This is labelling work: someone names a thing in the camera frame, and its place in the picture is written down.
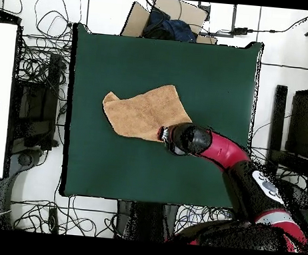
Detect black power adapter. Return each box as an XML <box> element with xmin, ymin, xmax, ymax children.
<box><xmin>233</xmin><ymin>26</ymin><xmax>249</xmax><ymax>37</ymax></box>

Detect dark blue jeans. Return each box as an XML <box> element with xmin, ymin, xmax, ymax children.
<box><xmin>143</xmin><ymin>5</ymin><xmax>200</xmax><ymax>43</ymax></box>

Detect black stand frame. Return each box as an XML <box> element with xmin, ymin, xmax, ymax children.
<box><xmin>7</xmin><ymin>49</ymin><xmax>67</xmax><ymax>152</ymax></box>
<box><xmin>264</xmin><ymin>83</ymin><xmax>308</xmax><ymax>182</ymax></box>

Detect tan terry towel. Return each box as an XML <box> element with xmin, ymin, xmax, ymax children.
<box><xmin>99</xmin><ymin>78</ymin><xmax>196</xmax><ymax>146</ymax></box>

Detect grey stand foot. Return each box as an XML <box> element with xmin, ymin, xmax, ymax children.
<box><xmin>10</xmin><ymin>147</ymin><xmax>44</xmax><ymax>180</ymax></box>

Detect dark green table cloth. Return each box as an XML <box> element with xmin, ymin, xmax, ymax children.
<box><xmin>58</xmin><ymin>22</ymin><xmax>265</xmax><ymax>213</ymax></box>

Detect brown cardboard box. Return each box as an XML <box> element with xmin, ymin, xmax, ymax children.
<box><xmin>119</xmin><ymin>0</ymin><xmax>221</xmax><ymax>45</ymax></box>

